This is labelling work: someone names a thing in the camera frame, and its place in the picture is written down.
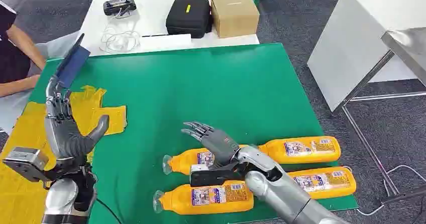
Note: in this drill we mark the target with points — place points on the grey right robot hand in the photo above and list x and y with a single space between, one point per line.
219 146

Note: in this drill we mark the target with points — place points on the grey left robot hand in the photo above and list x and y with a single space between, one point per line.
66 139

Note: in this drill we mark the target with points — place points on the orange drink bottle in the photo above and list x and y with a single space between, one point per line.
323 182
206 197
183 162
306 149

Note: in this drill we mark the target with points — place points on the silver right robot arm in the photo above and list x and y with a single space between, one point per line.
286 192

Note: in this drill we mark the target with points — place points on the green table mat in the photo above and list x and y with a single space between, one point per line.
199 92

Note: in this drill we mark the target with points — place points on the dark blue cloth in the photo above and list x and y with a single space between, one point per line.
71 64

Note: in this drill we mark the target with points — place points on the person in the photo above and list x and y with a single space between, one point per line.
11 56

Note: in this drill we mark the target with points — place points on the flat white box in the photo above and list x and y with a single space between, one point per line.
166 43

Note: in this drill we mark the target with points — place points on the thin black pen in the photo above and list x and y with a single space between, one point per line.
154 35

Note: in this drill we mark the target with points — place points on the black carrying case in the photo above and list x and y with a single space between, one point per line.
188 19

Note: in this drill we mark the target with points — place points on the brown cardboard box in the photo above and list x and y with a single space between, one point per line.
234 14

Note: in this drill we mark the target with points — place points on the black handheld controller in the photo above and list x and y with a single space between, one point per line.
118 5

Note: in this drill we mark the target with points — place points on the steel bench with legs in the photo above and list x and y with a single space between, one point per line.
409 46

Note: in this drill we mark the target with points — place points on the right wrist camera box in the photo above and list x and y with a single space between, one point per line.
213 177

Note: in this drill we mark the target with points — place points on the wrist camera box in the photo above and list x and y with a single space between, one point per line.
25 162
213 177

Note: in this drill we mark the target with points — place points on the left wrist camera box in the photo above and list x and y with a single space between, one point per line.
25 162

